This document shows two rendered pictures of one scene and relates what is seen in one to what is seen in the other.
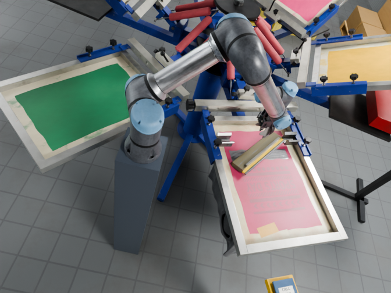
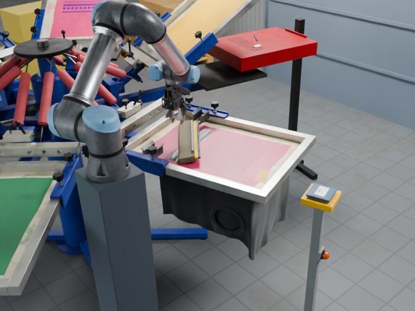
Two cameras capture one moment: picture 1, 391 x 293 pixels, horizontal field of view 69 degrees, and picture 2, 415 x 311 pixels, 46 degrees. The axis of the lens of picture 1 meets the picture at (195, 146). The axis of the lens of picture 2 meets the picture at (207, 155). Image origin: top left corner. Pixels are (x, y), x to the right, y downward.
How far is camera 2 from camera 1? 1.02 m
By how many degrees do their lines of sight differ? 31
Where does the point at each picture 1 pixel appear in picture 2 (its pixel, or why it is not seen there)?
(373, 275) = (367, 204)
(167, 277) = not seen: outside the picture
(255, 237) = (260, 186)
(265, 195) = (231, 160)
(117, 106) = (16, 204)
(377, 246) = (345, 183)
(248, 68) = (150, 24)
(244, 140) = (166, 144)
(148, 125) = (112, 119)
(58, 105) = not seen: outside the picture
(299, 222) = (276, 156)
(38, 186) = not seen: outside the picture
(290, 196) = (249, 148)
